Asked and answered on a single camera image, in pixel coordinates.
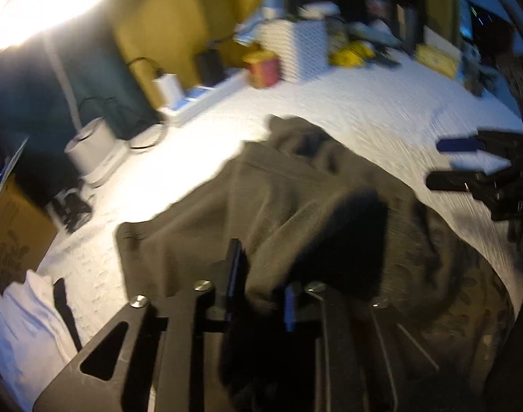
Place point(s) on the white textured bed cover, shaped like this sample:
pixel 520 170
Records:
pixel 391 117

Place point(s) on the white perforated plastic basket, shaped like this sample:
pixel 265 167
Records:
pixel 301 47

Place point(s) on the dark olive t-shirt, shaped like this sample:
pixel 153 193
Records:
pixel 304 207

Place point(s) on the black power adapter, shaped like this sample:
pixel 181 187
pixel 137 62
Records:
pixel 210 68

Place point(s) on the red yellow tin can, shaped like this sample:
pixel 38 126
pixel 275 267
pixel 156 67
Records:
pixel 263 68

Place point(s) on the white folded garment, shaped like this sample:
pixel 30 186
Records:
pixel 38 336

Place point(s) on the yellow tissue box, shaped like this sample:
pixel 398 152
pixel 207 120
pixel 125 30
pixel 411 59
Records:
pixel 437 60

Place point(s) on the yellow snack package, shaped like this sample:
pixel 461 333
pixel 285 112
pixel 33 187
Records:
pixel 355 54

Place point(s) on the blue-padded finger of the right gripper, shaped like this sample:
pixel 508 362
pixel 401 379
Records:
pixel 459 144

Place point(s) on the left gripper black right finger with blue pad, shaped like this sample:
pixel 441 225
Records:
pixel 361 355

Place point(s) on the white power strip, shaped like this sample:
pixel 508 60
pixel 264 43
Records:
pixel 201 98

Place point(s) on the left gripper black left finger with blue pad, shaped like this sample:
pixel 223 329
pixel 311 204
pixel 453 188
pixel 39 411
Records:
pixel 152 352

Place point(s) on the plastic water bottle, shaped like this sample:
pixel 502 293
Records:
pixel 378 10

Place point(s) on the white usb charger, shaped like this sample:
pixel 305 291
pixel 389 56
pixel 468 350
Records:
pixel 170 89

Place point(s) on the white desk lamp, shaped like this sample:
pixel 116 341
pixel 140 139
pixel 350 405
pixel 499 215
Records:
pixel 94 150

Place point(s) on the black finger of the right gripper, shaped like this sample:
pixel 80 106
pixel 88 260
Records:
pixel 476 183

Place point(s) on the brown cardboard box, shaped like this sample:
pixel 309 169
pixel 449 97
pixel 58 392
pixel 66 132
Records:
pixel 26 233

